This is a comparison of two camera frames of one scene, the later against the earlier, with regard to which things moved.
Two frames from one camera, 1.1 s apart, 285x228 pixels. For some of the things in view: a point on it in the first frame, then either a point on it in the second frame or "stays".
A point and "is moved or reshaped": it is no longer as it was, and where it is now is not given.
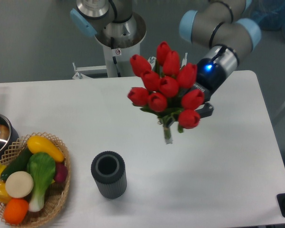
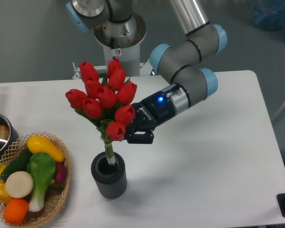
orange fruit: [15, 211] stays
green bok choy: [42, 166] stays
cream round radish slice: [19, 184] stays
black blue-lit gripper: [209, 74] → [149, 113]
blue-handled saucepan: [4, 140] stays
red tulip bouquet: [167, 91] is moved or reshaped
